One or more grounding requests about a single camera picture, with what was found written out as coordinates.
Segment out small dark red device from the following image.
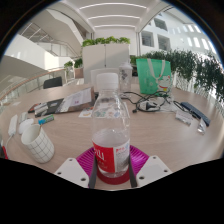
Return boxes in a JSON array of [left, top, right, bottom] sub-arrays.
[[27, 102, 43, 114]]

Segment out green plants atop cabinet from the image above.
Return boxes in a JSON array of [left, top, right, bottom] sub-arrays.
[[81, 35, 132, 48]]

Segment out small white case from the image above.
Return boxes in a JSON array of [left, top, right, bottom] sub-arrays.
[[18, 111, 29, 125]]

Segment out white grid-patterned mug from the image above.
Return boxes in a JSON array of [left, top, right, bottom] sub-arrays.
[[20, 123, 56, 164]]

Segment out white rectangular packet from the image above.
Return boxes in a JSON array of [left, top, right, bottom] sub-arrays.
[[175, 109, 194, 127]]

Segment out dark blue flat case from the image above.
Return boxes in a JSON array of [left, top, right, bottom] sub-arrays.
[[180, 101, 212, 127]]

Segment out green tote bag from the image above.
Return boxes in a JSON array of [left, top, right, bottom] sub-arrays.
[[135, 58, 173, 96]]

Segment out white power strip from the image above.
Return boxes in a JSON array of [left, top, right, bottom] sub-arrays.
[[7, 114, 19, 137]]

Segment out white computer mouse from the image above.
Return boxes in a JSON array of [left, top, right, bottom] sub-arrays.
[[17, 118, 35, 135]]

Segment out red and black chair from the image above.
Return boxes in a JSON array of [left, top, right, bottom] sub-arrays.
[[0, 133, 9, 160]]

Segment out white cabinet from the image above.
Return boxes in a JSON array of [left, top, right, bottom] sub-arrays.
[[81, 43, 132, 84]]

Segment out ceiling light strips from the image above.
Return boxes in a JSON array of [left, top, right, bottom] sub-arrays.
[[78, 1, 148, 29]]

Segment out colourful sticker sheet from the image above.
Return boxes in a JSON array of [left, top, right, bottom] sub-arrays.
[[78, 101, 101, 118]]

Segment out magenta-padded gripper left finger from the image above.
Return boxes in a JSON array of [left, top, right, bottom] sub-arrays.
[[54, 146, 99, 189]]

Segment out white chair with plain backrest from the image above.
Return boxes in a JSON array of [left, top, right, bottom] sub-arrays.
[[89, 67, 121, 85]]

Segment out small potted green plant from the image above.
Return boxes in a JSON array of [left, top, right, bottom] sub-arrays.
[[63, 60, 74, 79]]

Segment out small clear plastic packet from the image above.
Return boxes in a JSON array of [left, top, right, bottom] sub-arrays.
[[197, 117, 208, 136]]

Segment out row of green hedge plants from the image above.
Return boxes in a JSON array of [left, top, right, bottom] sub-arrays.
[[130, 49, 224, 101]]

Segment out clear red-labelled water bottle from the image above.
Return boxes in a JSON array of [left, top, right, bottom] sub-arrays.
[[91, 72, 131, 179]]

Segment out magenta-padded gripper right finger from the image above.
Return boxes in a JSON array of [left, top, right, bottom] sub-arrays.
[[128, 144, 174, 188]]

